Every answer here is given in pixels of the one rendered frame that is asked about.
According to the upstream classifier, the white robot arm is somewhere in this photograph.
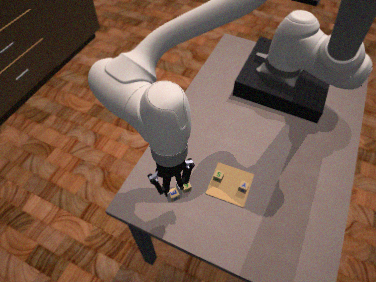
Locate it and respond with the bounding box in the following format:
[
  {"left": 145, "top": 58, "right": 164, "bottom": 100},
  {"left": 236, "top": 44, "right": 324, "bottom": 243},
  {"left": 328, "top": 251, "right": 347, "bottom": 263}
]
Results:
[{"left": 88, "top": 0, "right": 376, "bottom": 167}]

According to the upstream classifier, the tan flat mat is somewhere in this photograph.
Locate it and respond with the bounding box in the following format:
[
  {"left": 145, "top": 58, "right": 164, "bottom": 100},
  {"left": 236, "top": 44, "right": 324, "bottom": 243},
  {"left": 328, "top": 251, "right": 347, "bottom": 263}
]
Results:
[{"left": 206, "top": 162, "right": 254, "bottom": 208}]

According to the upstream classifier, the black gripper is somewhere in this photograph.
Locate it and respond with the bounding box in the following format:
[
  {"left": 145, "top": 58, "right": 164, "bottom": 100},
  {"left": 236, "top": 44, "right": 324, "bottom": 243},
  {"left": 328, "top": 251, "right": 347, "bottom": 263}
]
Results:
[{"left": 147, "top": 158, "right": 195, "bottom": 202}]

